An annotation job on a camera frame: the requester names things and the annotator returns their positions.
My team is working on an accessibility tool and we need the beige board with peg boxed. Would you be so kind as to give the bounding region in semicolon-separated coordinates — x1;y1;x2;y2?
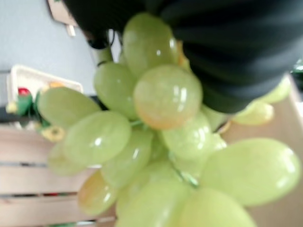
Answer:
47;0;79;37

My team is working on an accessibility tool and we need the dark green object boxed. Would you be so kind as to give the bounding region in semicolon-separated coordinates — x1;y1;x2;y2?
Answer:
290;59;303;82

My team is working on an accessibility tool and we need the small yellow fruit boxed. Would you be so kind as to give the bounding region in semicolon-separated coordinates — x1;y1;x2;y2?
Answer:
42;126;65;142

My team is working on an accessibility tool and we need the white plastic basket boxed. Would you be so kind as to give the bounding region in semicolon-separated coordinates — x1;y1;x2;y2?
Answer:
7;64;84;130

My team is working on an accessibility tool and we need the light wooden slat crate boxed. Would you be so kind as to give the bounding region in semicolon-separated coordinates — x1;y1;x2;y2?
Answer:
0;75;303;227

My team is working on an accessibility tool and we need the green grape bunch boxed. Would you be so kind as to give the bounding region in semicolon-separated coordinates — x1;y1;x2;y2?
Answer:
37;12;302;227

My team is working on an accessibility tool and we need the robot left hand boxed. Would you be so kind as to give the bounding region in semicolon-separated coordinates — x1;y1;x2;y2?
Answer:
63;0;303;114

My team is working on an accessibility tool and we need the green leafy fruit top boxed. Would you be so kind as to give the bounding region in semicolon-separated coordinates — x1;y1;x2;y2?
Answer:
16;91;50;127

